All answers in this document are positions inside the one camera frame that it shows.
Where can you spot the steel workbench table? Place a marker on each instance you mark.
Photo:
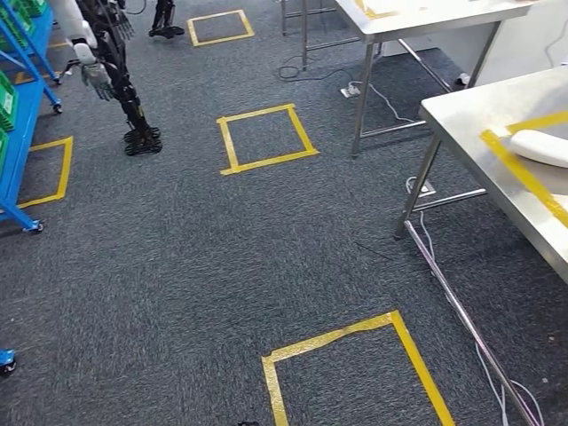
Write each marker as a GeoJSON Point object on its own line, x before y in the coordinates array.
{"type": "Point", "coordinates": [479, 129]}

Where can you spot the white curved plastic part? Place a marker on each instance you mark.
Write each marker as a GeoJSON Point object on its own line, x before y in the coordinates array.
{"type": "Point", "coordinates": [541, 148]}

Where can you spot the yellow floor tape square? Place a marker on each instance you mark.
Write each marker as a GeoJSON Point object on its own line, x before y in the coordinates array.
{"type": "Point", "coordinates": [226, 141]}
{"type": "Point", "coordinates": [408, 347]}
{"type": "Point", "coordinates": [193, 29]}

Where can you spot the black humanoid robot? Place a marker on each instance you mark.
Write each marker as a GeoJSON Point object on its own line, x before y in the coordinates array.
{"type": "Point", "coordinates": [120, 88]}
{"type": "Point", "coordinates": [164, 23]}

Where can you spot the small yellow tape square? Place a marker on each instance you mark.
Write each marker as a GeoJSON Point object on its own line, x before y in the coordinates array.
{"type": "Point", "coordinates": [519, 170]}

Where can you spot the green plastic crate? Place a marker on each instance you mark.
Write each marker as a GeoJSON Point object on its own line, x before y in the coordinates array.
{"type": "Point", "coordinates": [22, 14]}
{"type": "Point", "coordinates": [7, 103]}

